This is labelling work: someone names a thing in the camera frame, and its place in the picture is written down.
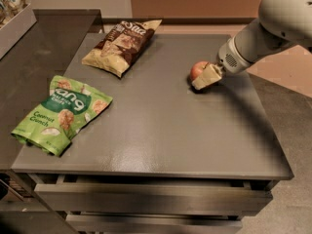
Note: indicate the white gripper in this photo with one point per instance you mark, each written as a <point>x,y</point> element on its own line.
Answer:
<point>228,58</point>

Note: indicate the brown and cream chip bag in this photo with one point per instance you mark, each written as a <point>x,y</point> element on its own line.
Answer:
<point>120,48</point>

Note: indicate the upper grey drawer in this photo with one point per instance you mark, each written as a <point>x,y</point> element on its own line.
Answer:
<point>169,197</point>

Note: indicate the red apple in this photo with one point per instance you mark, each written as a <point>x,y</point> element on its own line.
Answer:
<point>197,70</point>

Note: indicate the grey drawer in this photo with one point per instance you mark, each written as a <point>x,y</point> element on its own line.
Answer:
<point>169,197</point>
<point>117,224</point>

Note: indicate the grey tray with snack bags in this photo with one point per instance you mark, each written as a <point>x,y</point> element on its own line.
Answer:
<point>16,18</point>

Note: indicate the lower grey drawer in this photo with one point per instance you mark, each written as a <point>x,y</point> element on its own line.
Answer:
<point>117,224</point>

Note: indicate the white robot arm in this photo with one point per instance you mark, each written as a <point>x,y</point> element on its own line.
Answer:
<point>280,25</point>

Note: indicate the green rice chip bag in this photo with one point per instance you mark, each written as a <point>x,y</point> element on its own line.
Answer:
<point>53,123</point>

